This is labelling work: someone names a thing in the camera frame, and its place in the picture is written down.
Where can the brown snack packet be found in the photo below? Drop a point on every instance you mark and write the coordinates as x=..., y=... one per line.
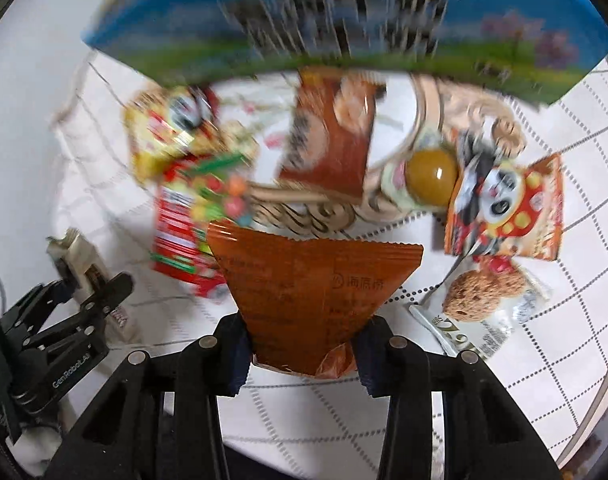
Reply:
x=329, y=150

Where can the orange panda snack packet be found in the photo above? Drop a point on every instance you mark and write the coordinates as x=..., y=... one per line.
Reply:
x=503, y=200

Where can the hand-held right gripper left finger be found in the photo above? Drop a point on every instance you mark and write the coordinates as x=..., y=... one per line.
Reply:
x=236, y=360

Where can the amber jelly cup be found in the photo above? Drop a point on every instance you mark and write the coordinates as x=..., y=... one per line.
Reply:
x=431, y=172

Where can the yellow panda snack packet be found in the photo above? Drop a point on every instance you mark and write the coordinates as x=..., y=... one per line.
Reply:
x=154, y=135

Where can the white checked printed blanket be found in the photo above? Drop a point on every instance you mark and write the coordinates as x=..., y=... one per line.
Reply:
x=573, y=280

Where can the red snack box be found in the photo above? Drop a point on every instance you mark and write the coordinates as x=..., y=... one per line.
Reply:
x=174, y=230

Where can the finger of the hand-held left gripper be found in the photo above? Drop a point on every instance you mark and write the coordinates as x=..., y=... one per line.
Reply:
x=111, y=290
x=59, y=290

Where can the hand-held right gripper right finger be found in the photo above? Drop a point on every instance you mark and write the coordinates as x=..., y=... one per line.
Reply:
x=368, y=360

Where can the small white snack packet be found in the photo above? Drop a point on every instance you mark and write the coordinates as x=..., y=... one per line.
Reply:
x=84, y=255

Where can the clear cookie snack packet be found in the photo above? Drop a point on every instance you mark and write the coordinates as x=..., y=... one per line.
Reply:
x=478, y=290

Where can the orange-brown snack packet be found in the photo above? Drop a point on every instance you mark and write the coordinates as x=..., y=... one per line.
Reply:
x=309, y=285

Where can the blue cardboard box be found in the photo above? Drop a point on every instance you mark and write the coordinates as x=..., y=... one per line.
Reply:
x=209, y=20

